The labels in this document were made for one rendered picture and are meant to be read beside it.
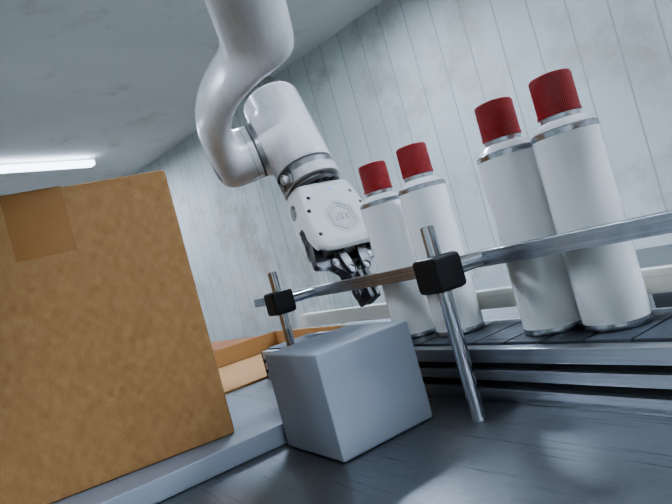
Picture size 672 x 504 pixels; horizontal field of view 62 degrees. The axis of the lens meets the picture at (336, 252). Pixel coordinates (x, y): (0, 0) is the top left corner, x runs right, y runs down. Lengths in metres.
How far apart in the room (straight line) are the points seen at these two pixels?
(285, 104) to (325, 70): 4.22
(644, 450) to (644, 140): 3.35
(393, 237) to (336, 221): 0.12
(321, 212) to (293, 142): 0.11
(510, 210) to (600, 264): 0.08
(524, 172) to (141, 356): 0.38
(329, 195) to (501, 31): 3.40
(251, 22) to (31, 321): 0.38
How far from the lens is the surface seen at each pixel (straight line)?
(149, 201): 0.57
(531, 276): 0.49
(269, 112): 0.78
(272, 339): 1.28
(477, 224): 4.15
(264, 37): 0.67
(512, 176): 0.49
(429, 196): 0.58
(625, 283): 0.47
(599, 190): 0.46
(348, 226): 0.72
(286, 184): 0.75
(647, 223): 0.42
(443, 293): 0.46
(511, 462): 0.40
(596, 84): 3.78
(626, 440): 0.41
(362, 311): 0.79
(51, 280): 0.56
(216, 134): 0.72
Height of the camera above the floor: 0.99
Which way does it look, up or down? 1 degrees up
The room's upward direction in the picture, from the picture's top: 15 degrees counter-clockwise
